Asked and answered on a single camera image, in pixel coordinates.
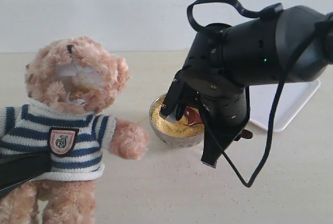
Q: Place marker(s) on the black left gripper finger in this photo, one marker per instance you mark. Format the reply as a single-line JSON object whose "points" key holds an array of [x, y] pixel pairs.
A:
{"points": [[18, 169]]}

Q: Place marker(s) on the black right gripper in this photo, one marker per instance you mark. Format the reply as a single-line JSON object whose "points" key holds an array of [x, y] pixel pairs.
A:
{"points": [[212, 80]]}

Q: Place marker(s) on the dark red wooden spoon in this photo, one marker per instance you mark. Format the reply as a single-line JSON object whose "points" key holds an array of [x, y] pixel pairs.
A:
{"points": [[193, 118]]}

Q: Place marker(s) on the beige teddy bear striped sweater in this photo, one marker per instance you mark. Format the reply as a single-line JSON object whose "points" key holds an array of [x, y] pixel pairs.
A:
{"points": [[69, 83]]}

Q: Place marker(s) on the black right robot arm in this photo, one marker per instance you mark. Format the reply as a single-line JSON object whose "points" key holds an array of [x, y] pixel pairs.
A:
{"points": [[274, 40]]}

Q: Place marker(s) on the yellow millet grains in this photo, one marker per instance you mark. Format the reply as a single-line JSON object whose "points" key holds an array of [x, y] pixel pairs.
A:
{"points": [[177, 129]]}

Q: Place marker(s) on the metal bowl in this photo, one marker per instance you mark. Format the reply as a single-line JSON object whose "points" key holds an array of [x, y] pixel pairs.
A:
{"points": [[174, 141]]}

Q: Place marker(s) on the white rectangular plastic tray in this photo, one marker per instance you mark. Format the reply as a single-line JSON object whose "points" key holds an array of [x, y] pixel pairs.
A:
{"points": [[293, 98]]}

